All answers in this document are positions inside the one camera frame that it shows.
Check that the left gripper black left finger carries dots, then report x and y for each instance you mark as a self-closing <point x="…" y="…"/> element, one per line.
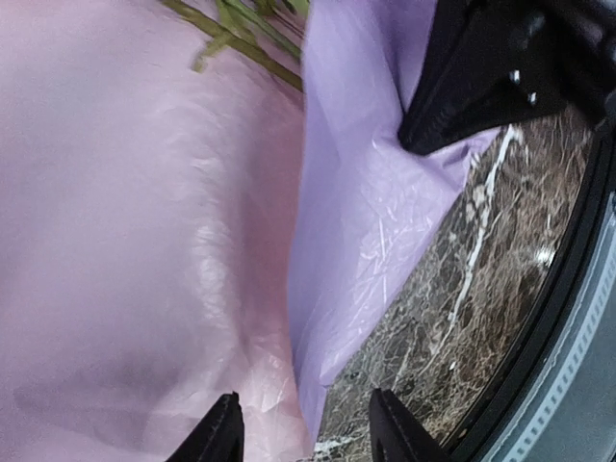
<point x="217" y="437"/>

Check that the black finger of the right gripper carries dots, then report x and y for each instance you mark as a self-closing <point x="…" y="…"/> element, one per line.
<point x="492" y="63"/>

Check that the white slotted cable duct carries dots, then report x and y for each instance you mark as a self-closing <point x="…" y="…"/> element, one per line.
<point x="569" y="414"/>

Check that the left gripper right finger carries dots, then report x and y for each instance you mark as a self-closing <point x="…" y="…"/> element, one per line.
<point x="396" y="436"/>

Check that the pink purple wrapping paper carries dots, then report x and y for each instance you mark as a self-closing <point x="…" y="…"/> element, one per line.
<point x="169" y="236"/>

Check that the black front table rail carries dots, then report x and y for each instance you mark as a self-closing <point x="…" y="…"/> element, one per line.
<point x="545" y="321"/>

